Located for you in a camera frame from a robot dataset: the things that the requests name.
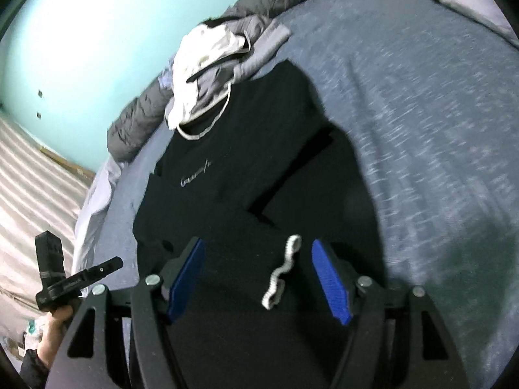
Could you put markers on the person's left forearm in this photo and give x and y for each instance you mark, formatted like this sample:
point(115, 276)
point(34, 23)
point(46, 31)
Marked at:
point(34, 368)

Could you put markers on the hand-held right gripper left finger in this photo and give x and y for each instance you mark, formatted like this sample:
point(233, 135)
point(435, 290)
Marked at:
point(186, 279)

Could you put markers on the wooden frame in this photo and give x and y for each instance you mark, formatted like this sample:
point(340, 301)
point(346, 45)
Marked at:
point(69, 165)

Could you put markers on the white t-shirt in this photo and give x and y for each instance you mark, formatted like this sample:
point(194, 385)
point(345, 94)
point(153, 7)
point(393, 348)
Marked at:
point(198, 56)

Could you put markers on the light lilac blanket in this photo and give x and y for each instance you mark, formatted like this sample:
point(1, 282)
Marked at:
point(93, 210)

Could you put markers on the blue lilac garment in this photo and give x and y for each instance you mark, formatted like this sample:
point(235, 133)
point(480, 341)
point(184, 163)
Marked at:
point(166, 83)

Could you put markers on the dark grey duvet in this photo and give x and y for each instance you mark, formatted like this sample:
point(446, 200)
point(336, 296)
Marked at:
point(133, 125)

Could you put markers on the grey sweatshirt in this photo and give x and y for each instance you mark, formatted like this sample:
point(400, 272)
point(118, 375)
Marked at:
point(259, 48)

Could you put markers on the crumpled black garment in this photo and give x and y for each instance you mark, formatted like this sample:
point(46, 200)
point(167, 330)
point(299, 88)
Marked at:
point(215, 22)

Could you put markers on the striped beige curtain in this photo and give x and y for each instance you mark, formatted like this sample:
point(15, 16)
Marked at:
point(32, 190)

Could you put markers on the person's left hand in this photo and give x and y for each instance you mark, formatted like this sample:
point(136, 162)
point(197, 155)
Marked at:
point(54, 332)

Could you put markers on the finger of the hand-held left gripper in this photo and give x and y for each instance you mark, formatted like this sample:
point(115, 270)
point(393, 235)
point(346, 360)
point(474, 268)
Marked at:
point(103, 269)

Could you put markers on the bed with blue sheet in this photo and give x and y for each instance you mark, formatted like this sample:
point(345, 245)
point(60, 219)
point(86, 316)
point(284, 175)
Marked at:
point(405, 109)

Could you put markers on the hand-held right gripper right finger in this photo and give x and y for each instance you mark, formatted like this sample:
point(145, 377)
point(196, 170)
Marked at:
point(330, 279)

